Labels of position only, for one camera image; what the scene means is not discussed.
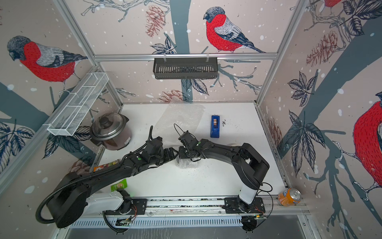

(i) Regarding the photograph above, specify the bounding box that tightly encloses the black hanging wire basket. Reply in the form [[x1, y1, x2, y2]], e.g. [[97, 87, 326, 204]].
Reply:
[[153, 57, 218, 80]]

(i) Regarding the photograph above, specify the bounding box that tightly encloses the blue tape dispenser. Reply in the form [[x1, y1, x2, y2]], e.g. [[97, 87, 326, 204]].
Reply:
[[210, 115, 220, 138]]

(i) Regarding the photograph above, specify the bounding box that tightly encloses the bubble wrap sheet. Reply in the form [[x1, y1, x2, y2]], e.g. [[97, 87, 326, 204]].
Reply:
[[176, 158, 200, 169], [153, 98, 206, 144]]

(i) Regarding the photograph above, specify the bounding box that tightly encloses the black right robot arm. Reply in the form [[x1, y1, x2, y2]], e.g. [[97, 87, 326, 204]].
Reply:
[[178, 131, 270, 205]]

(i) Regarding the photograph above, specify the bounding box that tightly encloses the small circuit board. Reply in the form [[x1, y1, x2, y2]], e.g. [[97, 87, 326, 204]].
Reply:
[[115, 219, 133, 227]]

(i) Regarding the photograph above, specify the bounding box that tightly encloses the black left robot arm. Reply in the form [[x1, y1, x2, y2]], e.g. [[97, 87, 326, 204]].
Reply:
[[35, 137, 179, 228]]

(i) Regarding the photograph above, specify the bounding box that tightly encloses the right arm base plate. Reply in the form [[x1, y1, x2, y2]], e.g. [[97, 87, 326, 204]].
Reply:
[[222, 197, 266, 214]]

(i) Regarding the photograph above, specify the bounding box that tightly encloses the white mesh wall shelf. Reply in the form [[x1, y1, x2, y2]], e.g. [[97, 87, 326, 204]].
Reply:
[[47, 72, 109, 136]]

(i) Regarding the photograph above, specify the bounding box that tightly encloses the steel rice cooker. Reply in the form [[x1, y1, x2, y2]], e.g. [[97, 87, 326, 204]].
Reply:
[[90, 113, 132, 150]]

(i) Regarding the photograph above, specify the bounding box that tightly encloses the green snack packet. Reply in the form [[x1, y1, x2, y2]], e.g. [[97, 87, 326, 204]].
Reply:
[[110, 179, 127, 192]]

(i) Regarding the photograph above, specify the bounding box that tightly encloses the orange soda can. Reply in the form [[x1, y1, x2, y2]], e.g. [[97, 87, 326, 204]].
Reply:
[[278, 188, 301, 207]]

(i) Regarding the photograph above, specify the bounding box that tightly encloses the red snack packet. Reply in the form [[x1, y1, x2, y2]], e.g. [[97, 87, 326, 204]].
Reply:
[[93, 159, 120, 172]]

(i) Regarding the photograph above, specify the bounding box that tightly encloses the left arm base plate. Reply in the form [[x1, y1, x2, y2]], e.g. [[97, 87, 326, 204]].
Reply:
[[105, 198, 148, 216]]

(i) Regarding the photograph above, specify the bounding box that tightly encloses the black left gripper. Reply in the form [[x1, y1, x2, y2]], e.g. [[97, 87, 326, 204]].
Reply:
[[149, 146, 179, 166]]

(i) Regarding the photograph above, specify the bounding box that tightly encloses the aluminium mounting rail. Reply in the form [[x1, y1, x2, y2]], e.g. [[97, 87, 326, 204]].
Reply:
[[64, 195, 311, 217]]

